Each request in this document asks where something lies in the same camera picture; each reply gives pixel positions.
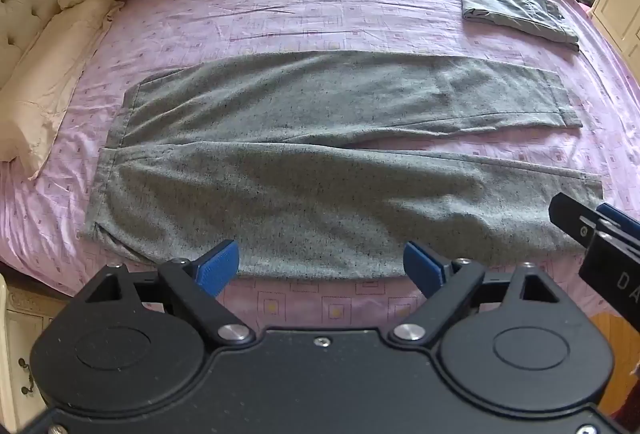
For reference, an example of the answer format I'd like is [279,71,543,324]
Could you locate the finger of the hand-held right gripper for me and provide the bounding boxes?
[548,193,640,261]

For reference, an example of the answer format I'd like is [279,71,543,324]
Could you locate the grey speckled pants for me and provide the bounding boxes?
[82,50,603,281]

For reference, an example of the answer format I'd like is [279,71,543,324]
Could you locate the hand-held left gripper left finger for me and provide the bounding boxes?
[74,239,257,345]

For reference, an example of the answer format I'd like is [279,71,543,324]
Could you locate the cream carved nightstand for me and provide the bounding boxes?
[0,274,68,432]

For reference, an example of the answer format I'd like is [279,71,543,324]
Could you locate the folded plain grey pants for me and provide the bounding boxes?
[460,0,581,50]

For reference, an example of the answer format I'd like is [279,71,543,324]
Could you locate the cream satin pillow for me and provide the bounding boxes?
[0,0,125,179]

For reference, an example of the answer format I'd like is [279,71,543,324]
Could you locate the pink patterned bed sheet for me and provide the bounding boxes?
[0,0,640,345]

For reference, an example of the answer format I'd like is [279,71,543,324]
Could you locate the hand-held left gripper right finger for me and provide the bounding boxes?
[389,241,569,345]

